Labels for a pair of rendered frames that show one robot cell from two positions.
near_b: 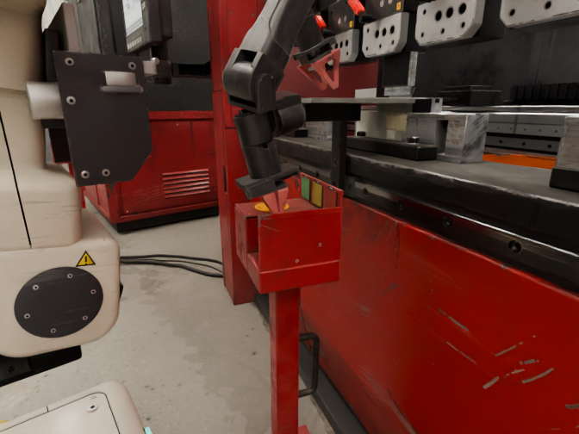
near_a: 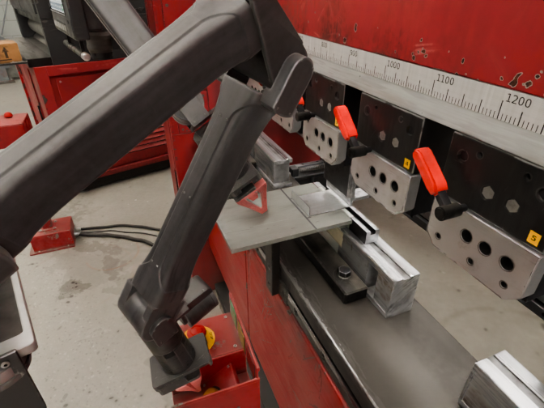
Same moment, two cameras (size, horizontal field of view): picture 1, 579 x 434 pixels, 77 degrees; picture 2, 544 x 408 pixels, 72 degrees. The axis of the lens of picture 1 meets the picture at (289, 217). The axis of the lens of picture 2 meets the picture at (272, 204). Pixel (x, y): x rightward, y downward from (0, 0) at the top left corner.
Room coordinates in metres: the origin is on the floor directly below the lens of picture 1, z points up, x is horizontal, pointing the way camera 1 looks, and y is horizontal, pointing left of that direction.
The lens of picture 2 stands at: (0.22, -0.12, 1.43)
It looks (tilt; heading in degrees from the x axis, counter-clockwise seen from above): 31 degrees down; 0
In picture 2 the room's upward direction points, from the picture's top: straight up
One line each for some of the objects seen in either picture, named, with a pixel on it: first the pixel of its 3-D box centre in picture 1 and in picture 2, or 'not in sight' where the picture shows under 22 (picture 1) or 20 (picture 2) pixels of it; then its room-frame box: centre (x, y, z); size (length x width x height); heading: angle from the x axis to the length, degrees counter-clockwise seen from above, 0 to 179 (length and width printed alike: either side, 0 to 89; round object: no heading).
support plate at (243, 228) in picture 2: (345, 101); (277, 213); (0.90, -0.13, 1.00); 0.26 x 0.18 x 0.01; 112
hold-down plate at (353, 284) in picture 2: (383, 146); (320, 252); (0.89, -0.23, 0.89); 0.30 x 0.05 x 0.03; 22
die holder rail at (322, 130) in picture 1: (304, 122); (255, 145); (1.46, -0.06, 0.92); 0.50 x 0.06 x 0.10; 22
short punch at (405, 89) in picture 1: (398, 75); (339, 176); (0.95, -0.27, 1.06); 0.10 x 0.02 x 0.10; 22
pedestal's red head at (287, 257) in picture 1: (283, 226); (208, 366); (0.70, 0.01, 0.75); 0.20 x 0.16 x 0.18; 20
